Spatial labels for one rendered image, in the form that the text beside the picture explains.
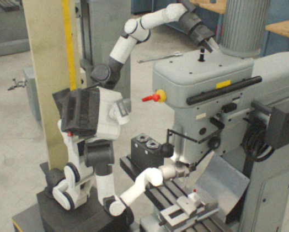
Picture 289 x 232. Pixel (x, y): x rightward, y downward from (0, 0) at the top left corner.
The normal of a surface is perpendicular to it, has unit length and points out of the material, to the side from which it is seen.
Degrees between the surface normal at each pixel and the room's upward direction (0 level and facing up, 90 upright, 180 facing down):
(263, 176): 89
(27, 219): 0
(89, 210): 0
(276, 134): 90
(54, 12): 90
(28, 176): 0
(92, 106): 58
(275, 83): 90
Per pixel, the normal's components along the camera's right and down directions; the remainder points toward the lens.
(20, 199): 0.02, -0.85
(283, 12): -0.84, 0.27
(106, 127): 0.59, -0.12
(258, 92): 0.54, 0.45
